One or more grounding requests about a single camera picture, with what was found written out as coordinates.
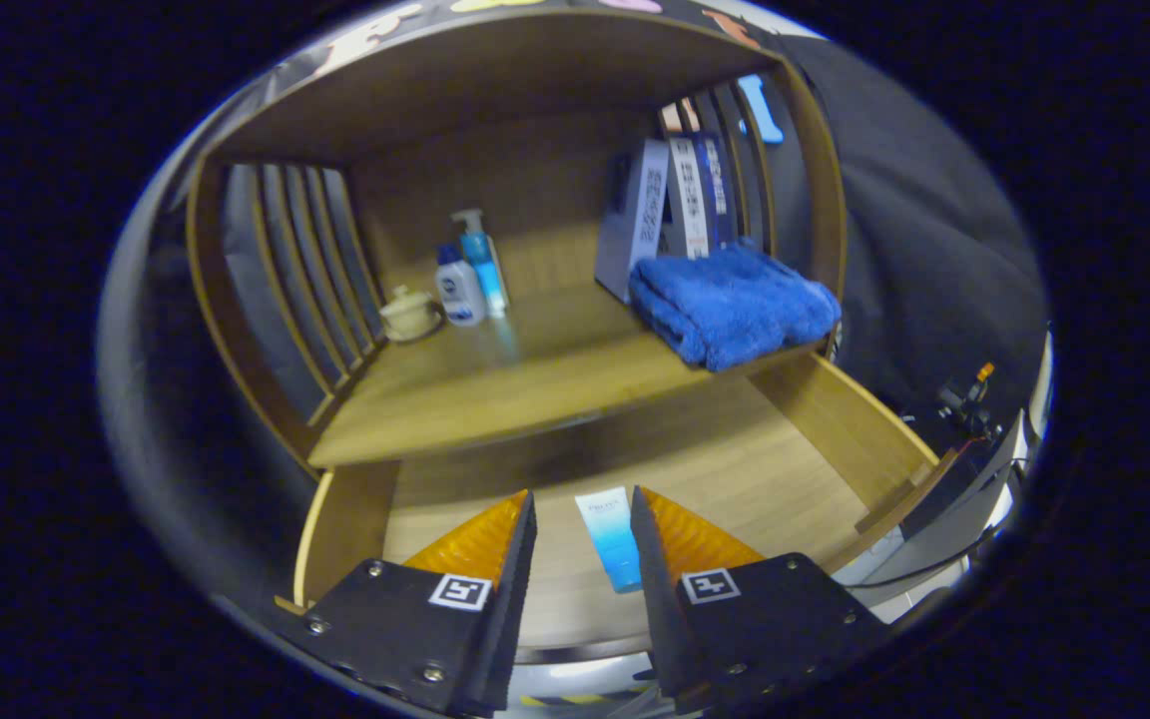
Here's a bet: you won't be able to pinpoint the wooden drawer with black knob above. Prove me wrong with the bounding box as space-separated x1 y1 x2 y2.
293 352 965 665

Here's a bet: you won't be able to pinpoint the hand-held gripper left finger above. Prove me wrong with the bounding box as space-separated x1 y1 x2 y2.
276 489 539 718

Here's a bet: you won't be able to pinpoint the wooden countertop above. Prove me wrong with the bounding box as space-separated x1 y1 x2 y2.
307 283 826 468

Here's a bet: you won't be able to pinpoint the blue pump bottle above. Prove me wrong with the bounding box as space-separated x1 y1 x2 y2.
451 208 509 319

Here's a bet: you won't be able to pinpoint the dark blue book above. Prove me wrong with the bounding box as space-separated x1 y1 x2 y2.
695 130 736 251

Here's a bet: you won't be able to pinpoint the white bottle with blue cap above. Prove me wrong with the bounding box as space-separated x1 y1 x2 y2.
435 245 488 328

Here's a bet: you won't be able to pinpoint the folded blue towel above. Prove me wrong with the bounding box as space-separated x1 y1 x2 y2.
628 243 843 372

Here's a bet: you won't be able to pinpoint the white book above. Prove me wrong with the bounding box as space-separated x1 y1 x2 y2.
663 135 714 261

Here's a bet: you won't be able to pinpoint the beige lidded teacup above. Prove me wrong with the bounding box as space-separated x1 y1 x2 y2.
378 285 444 344

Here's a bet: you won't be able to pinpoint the blue white cosmetic tube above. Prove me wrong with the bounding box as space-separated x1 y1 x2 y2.
575 486 644 594

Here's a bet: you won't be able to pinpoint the grey book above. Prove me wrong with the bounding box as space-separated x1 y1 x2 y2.
594 138 671 304

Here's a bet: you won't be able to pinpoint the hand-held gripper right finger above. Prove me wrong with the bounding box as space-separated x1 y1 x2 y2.
630 485 890 715

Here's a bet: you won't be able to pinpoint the wooden slatted cabinet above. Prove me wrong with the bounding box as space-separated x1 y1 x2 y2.
186 10 965 665

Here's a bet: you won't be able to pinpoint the black device with orange part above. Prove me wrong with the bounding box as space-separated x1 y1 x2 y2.
934 361 997 440

